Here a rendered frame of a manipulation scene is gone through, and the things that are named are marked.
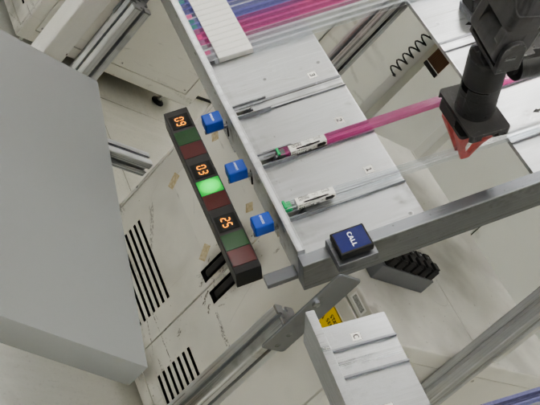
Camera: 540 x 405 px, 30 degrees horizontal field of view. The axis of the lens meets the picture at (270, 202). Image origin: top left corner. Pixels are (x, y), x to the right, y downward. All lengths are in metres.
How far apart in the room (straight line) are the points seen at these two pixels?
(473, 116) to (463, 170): 2.26
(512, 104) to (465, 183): 2.07
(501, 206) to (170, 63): 1.73
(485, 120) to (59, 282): 0.64
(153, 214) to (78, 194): 0.79
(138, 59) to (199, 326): 1.22
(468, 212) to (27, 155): 0.63
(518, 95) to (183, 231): 0.78
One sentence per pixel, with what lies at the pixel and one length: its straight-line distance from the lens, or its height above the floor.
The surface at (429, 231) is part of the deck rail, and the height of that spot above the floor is 0.85.
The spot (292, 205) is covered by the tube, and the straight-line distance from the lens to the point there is 1.46.
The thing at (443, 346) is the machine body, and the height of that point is 0.62.
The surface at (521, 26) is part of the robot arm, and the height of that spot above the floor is 1.15.
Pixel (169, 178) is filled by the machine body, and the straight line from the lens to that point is 2.16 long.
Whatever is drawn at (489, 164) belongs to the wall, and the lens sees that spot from 3.66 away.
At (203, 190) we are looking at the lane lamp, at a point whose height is 0.65.
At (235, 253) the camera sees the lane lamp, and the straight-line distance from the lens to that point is 1.45.
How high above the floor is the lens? 1.31
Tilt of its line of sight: 23 degrees down
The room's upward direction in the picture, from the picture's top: 45 degrees clockwise
